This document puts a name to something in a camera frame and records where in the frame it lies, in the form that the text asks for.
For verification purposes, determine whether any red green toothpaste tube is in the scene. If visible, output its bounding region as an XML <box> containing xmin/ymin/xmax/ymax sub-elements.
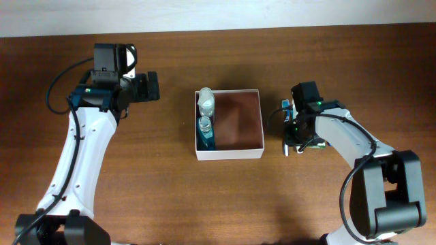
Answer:
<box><xmin>295</xmin><ymin>146</ymin><xmax>304</xmax><ymax>154</ymax></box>

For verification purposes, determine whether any blue white toothbrush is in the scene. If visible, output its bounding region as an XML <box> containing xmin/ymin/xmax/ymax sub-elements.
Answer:
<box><xmin>281</xmin><ymin>99</ymin><xmax>292</xmax><ymax>157</ymax></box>

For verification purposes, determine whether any clear bottle purple liquid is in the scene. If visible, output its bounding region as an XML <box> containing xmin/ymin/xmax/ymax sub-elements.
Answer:
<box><xmin>197</xmin><ymin>87</ymin><xmax>215</xmax><ymax>123</ymax></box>

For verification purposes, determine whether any teal mouthwash bottle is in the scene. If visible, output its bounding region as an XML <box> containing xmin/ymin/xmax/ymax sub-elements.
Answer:
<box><xmin>197</xmin><ymin>116</ymin><xmax>216</xmax><ymax>151</ymax></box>

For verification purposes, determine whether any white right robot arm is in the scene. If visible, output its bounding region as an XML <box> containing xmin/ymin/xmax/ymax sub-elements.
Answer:
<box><xmin>283</xmin><ymin>100</ymin><xmax>427</xmax><ymax>244</ymax></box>

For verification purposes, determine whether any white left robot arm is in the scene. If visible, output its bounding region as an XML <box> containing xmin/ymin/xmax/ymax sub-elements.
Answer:
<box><xmin>14</xmin><ymin>44</ymin><xmax>160</xmax><ymax>244</ymax></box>

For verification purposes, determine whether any green white packet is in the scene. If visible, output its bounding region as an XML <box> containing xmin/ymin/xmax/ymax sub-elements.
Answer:
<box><xmin>308</xmin><ymin>135</ymin><xmax>326</xmax><ymax>148</ymax></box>

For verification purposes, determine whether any white cardboard box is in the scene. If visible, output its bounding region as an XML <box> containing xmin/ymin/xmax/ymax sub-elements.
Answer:
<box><xmin>194</xmin><ymin>89</ymin><xmax>265</xmax><ymax>161</ymax></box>

